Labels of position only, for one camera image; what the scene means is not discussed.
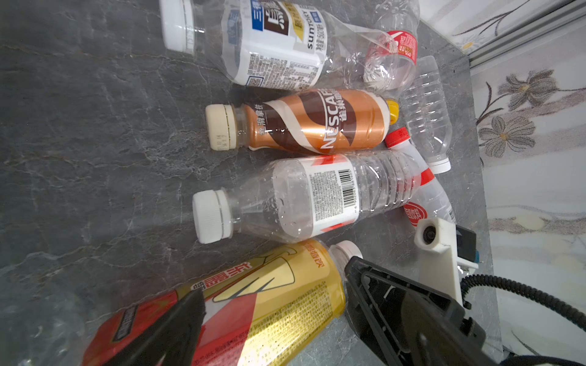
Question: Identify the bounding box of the clear ribbed bottle white cap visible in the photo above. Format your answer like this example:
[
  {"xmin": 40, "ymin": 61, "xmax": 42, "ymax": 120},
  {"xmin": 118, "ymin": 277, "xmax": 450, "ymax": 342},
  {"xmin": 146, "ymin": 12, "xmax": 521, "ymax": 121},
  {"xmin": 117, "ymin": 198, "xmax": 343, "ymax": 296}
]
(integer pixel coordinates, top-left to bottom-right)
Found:
[{"xmin": 402, "ymin": 56, "xmax": 453, "ymax": 175}]

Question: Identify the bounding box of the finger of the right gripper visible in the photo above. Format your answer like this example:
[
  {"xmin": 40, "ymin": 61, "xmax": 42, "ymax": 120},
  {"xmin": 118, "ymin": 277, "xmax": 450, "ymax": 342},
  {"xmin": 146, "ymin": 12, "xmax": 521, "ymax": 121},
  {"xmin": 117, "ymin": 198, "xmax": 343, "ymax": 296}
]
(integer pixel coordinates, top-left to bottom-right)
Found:
[{"xmin": 345, "ymin": 256, "xmax": 485, "ymax": 365}]

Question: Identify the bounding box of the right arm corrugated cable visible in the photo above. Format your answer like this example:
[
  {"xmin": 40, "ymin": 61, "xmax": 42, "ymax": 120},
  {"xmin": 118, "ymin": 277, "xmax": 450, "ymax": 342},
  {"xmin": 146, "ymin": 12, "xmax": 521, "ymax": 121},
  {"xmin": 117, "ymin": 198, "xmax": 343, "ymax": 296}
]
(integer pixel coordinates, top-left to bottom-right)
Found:
[{"xmin": 459, "ymin": 273, "xmax": 586, "ymax": 332}]

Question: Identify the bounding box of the yellow bottle cap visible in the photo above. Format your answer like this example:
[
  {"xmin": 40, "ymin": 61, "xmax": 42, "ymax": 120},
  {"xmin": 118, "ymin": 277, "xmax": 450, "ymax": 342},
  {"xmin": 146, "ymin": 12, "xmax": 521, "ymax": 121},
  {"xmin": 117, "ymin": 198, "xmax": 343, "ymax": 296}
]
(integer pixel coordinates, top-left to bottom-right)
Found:
[{"xmin": 386, "ymin": 99, "xmax": 400, "ymax": 125}]

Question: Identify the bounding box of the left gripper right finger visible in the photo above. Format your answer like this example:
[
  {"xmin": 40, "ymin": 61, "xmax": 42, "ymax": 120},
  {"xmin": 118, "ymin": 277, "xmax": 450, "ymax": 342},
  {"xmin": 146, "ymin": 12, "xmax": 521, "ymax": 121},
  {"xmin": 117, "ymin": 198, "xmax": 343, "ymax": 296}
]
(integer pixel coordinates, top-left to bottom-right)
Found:
[{"xmin": 401, "ymin": 291, "xmax": 496, "ymax": 365}]

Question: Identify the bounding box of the brown Nescafe bottle back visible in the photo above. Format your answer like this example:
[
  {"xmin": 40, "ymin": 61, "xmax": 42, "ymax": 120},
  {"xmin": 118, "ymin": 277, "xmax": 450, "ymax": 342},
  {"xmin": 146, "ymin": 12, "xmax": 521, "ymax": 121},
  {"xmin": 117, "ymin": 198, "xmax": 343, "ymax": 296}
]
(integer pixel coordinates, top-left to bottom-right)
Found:
[{"xmin": 205, "ymin": 89, "xmax": 391, "ymax": 155}]

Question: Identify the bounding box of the Suntory white label bottle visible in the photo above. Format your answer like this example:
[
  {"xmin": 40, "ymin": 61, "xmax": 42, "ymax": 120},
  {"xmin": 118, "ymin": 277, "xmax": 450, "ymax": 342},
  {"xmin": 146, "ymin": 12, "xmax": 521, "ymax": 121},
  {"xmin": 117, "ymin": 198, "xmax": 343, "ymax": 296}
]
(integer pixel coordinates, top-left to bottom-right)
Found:
[{"xmin": 160, "ymin": 0, "xmax": 382, "ymax": 92}]

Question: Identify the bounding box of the crushed bottle red label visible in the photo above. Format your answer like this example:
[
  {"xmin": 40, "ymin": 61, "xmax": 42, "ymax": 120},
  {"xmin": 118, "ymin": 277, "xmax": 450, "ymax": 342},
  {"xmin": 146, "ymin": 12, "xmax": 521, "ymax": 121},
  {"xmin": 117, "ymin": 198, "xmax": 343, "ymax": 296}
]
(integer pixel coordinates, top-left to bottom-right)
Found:
[{"xmin": 363, "ymin": 0, "xmax": 420, "ymax": 95}]

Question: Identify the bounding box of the clear bottle red-white label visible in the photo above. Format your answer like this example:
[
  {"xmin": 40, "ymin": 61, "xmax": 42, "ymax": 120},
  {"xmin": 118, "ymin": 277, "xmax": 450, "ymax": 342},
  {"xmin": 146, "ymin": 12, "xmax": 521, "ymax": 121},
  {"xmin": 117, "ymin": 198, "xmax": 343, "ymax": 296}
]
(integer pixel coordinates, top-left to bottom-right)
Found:
[{"xmin": 192, "ymin": 149, "xmax": 421, "ymax": 244}]

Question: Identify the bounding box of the white bottle red cap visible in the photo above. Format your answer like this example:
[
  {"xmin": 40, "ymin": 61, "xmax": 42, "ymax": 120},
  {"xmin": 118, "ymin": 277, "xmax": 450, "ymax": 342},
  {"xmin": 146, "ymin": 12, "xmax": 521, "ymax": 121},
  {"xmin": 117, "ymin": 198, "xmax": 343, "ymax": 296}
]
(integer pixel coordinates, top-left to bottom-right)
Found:
[{"xmin": 385, "ymin": 127, "xmax": 456, "ymax": 227}]

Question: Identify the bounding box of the yellow red tea bottle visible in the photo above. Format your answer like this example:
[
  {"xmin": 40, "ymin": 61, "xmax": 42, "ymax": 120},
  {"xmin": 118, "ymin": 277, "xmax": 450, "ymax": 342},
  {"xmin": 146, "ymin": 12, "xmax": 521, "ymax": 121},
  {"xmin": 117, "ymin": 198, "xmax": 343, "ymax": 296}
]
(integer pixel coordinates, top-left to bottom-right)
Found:
[{"xmin": 82, "ymin": 239, "xmax": 361, "ymax": 365}]

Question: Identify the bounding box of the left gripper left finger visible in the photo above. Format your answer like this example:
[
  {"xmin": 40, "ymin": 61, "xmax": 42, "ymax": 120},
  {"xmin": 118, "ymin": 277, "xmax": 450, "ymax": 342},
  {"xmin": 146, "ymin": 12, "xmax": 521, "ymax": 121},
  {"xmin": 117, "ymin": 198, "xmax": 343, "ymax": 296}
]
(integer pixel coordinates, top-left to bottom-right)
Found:
[{"xmin": 105, "ymin": 289, "xmax": 206, "ymax": 365}]

